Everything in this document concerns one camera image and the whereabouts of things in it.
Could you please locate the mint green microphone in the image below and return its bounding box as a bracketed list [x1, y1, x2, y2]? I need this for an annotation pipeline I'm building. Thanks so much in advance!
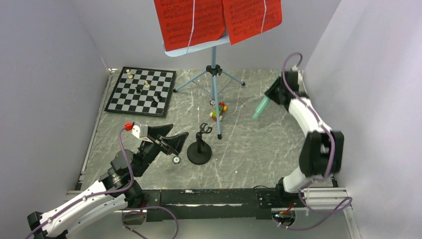
[252, 96, 271, 120]

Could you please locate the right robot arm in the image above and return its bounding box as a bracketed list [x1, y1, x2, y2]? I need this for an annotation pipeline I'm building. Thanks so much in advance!
[265, 70, 344, 207]

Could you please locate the black white chessboard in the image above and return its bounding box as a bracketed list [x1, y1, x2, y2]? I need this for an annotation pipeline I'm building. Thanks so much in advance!
[105, 67, 176, 118]

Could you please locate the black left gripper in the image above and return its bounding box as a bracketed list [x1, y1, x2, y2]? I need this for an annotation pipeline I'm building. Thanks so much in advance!
[134, 124, 189, 177]

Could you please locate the right red sheet music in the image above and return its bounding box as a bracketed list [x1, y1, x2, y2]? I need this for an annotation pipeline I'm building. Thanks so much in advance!
[222, 0, 283, 45]

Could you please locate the purple cable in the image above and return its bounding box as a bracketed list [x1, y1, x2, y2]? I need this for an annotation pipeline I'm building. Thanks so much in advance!
[272, 52, 353, 231]
[23, 126, 180, 239]

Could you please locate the cream chess piece back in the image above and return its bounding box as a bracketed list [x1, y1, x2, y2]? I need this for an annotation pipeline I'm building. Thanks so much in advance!
[126, 69, 133, 79]

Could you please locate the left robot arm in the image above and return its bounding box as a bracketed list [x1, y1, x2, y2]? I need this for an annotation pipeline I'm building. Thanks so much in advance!
[26, 122, 189, 239]

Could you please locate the red sheet music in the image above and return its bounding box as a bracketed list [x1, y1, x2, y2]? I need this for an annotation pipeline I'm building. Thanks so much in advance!
[154, 0, 225, 51]
[222, 0, 283, 45]

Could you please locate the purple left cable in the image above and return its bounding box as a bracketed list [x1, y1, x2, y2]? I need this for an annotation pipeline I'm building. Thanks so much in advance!
[23, 126, 180, 239]

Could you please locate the colourful toy brick car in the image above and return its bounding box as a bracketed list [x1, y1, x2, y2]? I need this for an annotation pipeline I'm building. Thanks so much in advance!
[210, 102, 228, 121]

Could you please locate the left red sheet music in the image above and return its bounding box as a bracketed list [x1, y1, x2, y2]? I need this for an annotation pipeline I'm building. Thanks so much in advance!
[154, 0, 225, 51]

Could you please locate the black microphone stand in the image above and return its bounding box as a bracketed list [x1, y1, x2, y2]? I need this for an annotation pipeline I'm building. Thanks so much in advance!
[187, 122, 212, 165]

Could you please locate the light blue music stand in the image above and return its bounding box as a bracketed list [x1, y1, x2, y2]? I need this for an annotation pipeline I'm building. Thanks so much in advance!
[165, 33, 246, 139]

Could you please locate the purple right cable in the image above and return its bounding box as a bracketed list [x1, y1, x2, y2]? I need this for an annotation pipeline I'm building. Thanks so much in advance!
[272, 52, 353, 231]

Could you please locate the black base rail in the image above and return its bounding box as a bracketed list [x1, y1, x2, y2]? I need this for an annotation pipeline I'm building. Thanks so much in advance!
[124, 186, 304, 222]

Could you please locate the blue white poker chip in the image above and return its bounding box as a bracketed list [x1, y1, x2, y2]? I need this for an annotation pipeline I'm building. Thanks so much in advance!
[172, 156, 181, 164]

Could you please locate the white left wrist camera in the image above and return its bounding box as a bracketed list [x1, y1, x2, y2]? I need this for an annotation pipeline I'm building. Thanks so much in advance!
[124, 122, 148, 139]

